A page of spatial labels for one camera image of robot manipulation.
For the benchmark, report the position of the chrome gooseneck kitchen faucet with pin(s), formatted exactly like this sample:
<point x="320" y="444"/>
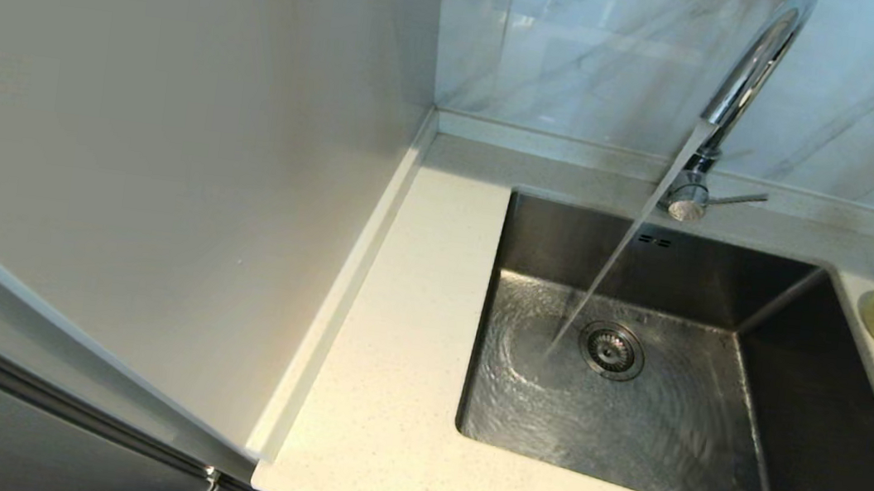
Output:
<point x="750" y="75"/>

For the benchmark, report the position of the stainless steel sink basin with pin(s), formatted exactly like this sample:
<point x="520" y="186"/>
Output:
<point x="670" y="449"/>

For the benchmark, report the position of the round metal drain strainer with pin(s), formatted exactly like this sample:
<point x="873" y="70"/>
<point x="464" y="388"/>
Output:
<point x="611" y="351"/>

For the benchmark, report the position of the grey metal appliance door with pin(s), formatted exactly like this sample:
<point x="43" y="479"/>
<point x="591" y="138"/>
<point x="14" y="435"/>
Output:
<point x="6" y="426"/>

